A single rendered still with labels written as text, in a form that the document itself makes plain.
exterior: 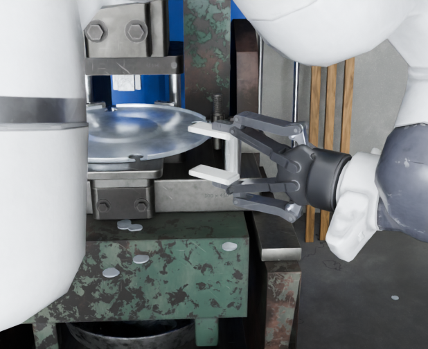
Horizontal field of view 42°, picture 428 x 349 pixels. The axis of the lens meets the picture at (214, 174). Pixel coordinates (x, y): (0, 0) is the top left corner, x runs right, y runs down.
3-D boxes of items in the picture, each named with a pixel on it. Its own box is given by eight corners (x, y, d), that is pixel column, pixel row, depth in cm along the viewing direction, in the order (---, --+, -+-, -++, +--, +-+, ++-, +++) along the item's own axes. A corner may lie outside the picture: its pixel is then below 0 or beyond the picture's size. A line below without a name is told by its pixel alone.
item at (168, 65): (183, 89, 91) (183, 55, 89) (61, 91, 90) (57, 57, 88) (183, 70, 106) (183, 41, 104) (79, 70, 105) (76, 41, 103)
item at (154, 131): (26, 115, 97) (25, 111, 97) (185, 102, 105) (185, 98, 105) (27, 174, 71) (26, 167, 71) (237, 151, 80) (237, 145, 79)
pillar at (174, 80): (181, 124, 107) (179, 52, 102) (170, 125, 107) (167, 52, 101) (181, 122, 109) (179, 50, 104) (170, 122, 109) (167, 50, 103)
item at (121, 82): (140, 91, 96) (139, 69, 95) (112, 91, 96) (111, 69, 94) (141, 86, 99) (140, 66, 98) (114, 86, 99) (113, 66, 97)
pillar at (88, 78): (95, 126, 106) (89, 52, 101) (84, 126, 106) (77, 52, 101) (97, 122, 108) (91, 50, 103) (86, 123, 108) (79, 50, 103)
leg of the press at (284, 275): (316, 569, 101) (367, 81, 67) (253, 572, 101) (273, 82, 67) (255, 286, 186) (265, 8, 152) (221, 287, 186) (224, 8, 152)
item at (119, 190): (165, 257, 77) (161, 167, 72) (64, 259, 77) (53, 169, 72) (169, 186, 101) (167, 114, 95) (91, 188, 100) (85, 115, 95)
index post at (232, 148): (241, 176, 91) (242, 119, 87) (222, 176, 90) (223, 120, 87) (239, 169, 93) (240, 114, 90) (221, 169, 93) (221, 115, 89)
